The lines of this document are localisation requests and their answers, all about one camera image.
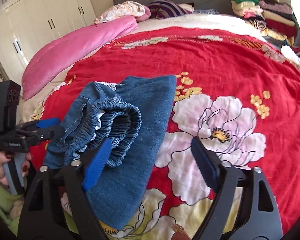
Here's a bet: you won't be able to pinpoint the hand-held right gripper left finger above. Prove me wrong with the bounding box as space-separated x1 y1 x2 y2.
17 138 113 240

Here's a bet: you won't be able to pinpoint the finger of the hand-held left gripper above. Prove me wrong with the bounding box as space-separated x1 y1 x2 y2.
15 125 66 146
27 117 62 130

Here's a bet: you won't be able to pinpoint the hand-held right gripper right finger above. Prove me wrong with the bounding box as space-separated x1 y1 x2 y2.
191 137 283 240

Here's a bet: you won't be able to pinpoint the blue denim pants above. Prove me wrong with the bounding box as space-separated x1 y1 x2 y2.
44 74 178 230

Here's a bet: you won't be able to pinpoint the person's right hand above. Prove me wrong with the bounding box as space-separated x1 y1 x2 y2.
170 224 192 240

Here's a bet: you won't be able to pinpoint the pink quilt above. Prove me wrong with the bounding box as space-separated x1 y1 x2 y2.
22 15 138 100

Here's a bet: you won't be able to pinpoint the red floral bedspread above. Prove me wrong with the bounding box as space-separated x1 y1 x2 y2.
20 14 300 240

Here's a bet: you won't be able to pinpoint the cream wardrobe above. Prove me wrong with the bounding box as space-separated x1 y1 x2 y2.
0 0 98 80

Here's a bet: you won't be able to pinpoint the floral pillow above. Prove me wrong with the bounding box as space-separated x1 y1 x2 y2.
94 1 147 25

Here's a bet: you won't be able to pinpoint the white cloth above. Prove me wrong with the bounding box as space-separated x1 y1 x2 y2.
281 45 300 71

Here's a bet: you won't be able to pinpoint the pink pillow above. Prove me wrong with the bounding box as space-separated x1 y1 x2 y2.
136 5 152 22

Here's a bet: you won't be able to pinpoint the grey blue cloth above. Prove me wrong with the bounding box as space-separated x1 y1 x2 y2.
193 8 220 16

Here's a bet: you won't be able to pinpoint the purple striped pillow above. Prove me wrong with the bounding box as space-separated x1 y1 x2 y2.
148 0 190 19

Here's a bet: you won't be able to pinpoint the stack of folded clothes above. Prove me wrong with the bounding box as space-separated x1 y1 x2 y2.
231 0 300 48

